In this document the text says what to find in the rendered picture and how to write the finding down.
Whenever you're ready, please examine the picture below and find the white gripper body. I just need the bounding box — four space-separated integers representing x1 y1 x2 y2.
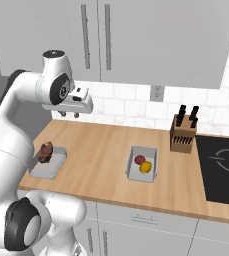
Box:
41 94 95 115

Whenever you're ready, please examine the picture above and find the red-brown steak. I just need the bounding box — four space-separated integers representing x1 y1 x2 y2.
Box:
37 141 55 164

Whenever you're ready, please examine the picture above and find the grey meat container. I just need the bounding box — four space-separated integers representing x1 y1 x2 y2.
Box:
28 145 68 181

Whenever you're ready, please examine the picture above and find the red tomato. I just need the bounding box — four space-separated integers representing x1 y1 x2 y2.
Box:
133 154 147 166

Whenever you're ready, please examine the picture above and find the grey vegetable container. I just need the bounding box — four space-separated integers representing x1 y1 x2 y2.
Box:
125 145 159 184

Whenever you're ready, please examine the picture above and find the yellow lemon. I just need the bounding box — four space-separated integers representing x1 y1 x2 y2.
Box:
138 160 153 174

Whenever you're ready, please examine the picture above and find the narrow grey base cupboard door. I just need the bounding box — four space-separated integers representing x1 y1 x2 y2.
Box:
73 199 101 256

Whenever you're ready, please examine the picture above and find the wooden knife block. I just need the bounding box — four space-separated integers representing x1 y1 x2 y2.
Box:
169 114 198 155

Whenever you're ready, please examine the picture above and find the grey drawer front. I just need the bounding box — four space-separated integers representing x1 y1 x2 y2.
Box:
96 201 199 236

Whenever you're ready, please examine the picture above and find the wide grey base cupboard door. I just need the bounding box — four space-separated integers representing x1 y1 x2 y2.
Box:
98 220 198 256

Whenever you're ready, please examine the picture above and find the black hob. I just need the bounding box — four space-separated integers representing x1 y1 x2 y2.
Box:
194 134 229 207

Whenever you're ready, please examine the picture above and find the grey base cabinet front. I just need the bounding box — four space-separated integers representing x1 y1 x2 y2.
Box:
187 218 229 256

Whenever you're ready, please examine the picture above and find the grey wall cupboard handle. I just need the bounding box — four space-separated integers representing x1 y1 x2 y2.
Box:
80 3 92 70
103 3 113 71

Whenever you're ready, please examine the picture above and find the grey wall socket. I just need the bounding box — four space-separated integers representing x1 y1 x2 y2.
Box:
149 85 166 102

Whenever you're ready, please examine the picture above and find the black knife handle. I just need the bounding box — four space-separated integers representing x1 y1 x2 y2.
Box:
175 114 184 128
191 105 200 122
178 104 187 120
189 116 198 130

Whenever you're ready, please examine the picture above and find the wide grey wall cupboard door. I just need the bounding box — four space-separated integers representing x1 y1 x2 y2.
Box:
96 0 229 91

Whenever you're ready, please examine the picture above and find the grey drawer handle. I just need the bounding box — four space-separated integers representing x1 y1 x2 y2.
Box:
131 214 158 226

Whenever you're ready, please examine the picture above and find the grey base cupboard handle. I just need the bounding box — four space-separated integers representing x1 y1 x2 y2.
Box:
86 227 95 255
102 230 110 256

